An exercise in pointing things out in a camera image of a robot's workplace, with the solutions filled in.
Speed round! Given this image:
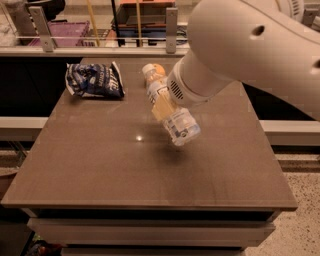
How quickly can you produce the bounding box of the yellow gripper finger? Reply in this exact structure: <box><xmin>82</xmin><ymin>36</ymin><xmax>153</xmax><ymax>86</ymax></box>
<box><xmin>152</xmin><ymin>90</ymin><xmax>178</xmax><ymax>121</ymax></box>

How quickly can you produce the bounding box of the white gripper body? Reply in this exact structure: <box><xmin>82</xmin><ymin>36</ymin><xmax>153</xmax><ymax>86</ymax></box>
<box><xmin>167</xmin><ymin>59</ymin><xmax>213</xmax><ymax>108</ymax></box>

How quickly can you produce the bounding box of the clear plastic water bottle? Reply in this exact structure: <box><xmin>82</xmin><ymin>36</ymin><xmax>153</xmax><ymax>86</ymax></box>
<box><xmin>142</xmin><ymin>64</ymin><xmax>201</xmax><ymax>146</ymax></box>

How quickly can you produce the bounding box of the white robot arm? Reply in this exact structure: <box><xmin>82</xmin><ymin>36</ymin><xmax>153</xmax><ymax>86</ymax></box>
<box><xmin>167</xmin><ymin>0</ymin><xmax>320</xmax><ymax>120</ymax></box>

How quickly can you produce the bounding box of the orange fruit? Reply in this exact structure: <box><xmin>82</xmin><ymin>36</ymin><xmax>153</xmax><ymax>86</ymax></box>
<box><xmin>153</xmin><ymin>63</ymin><xmax>166</xmax><ymax>76</ymax></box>

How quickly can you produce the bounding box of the blue chip bag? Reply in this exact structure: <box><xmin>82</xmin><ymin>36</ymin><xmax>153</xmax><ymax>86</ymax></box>
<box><xmin>65</xmin><ymin>62</ymin><xmax>125</xmax><ymax>98</ymax></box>

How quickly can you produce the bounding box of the brown table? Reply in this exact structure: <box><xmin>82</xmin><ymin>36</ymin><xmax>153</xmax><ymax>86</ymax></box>
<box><xmin>3</xmin><ymin>58</ymin><xmax>297</xmax><ymax>256</ymax></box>

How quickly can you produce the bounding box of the purple plastic crate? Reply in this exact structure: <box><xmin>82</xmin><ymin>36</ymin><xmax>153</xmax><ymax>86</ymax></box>
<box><xmin>28</xmin><ymin>21</ymin><xmax>92</xmax><ymax>48</ymax></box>

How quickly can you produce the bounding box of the metal railing post middle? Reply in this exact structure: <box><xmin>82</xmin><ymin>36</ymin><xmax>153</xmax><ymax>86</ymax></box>
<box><xmin>166</xmin><ymin>7</ymin><xmax>178</xmax><ymax>54</ymax></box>

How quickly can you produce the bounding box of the metal railing post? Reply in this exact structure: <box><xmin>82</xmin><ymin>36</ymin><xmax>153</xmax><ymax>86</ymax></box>
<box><xmin>29</xmin><ymin>6</ymin><xmax>55</xmax><ymax>52</ymax></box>
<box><xmin>166</xmin><ymin>7</ymin><xmax>178</xmax><ymax>54</ymax></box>

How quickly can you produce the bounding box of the metal railing post left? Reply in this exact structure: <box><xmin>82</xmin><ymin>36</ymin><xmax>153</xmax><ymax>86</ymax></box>
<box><xmin>29</xmin><ymin>6</ymin><xmax>55</xmax><ymax>52</ymax></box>

